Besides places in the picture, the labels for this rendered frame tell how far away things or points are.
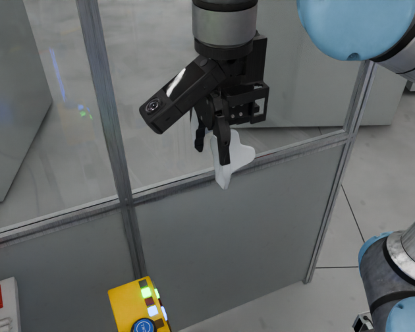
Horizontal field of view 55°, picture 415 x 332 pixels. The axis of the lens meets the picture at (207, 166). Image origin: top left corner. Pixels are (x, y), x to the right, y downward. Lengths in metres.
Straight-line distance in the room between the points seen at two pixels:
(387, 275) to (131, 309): 0.53
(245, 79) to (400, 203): 2.41
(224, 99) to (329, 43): 0.23
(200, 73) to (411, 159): 2.83
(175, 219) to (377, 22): 1.15
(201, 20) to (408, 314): 0.56
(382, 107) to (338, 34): 3.01
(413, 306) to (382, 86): 2.54
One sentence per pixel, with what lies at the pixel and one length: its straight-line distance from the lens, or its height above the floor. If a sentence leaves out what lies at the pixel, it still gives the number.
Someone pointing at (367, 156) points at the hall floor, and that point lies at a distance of 3.14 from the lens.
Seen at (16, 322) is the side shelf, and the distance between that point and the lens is 1.25.
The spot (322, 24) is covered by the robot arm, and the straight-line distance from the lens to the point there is 0.30.
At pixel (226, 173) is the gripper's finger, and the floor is 1.51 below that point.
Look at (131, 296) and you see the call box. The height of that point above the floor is 1.07.
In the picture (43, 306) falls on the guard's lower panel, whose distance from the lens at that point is 1.56.
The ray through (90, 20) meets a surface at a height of 1.55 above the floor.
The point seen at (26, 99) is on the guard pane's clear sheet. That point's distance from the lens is 1.01.
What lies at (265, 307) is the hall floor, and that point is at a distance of 2.16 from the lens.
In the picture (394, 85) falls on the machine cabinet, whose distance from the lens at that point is 3.24.
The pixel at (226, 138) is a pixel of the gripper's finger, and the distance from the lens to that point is 0.51.
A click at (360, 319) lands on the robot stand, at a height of 0.94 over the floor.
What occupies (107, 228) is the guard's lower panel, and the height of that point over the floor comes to 0.90.
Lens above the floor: 1.88
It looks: 42 degrees down
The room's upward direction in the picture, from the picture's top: straight up
